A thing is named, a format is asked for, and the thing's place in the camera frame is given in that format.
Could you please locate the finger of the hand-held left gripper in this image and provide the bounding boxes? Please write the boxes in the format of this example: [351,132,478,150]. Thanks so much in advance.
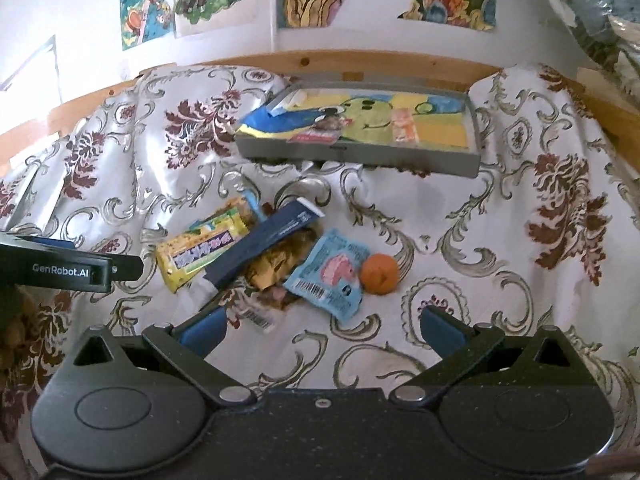
[111,255,144,282]

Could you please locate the clear bag of golden snacks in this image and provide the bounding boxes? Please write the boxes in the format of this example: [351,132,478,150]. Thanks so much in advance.
[235,227,321,332]

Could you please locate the wooden bed frame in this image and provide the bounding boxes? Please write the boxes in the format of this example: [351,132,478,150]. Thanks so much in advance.
[0,50,640,171]

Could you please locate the light blue snack packet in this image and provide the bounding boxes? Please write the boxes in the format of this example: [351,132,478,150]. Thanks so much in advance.
[282,229,371,319]

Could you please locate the cartoon paper tray liner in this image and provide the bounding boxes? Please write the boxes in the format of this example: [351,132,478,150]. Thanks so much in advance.
[250,87,473,151]

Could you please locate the cartoon wall poster blue background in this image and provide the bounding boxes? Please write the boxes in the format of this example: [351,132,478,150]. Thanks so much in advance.
[120,0,177,51]

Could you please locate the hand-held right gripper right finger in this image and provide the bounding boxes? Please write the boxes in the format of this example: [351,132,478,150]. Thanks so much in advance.
[390,305,576,406]

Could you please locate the red and white snack packet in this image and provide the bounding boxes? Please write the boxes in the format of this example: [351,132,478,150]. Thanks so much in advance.
[287,127,347,146]

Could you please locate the yellow snack packet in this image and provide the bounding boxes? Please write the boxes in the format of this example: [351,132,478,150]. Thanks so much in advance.
[156,216,251,294]

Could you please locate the orange and pink snack packet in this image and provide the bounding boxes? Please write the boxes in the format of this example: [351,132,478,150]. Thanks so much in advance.
[390,108,419,145]

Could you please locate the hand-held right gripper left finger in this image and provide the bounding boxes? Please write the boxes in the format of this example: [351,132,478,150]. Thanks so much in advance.
[72,306,258,408]

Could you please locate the clear biscuit bag blue edges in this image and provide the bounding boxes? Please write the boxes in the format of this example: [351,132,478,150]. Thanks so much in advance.
[220,196,266,232]

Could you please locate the plastic wrapped bedding bundle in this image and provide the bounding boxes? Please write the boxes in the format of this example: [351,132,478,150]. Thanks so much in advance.
[530,0,640,126]

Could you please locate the orange mandarin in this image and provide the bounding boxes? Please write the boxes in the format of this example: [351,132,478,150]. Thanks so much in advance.
[360,254,401,295]

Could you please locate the grey tray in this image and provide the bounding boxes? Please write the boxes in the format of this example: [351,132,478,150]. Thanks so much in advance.
[234,77,483,179]

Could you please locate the white floral blanket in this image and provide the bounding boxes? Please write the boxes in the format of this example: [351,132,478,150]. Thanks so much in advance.
[0,62,640,480]

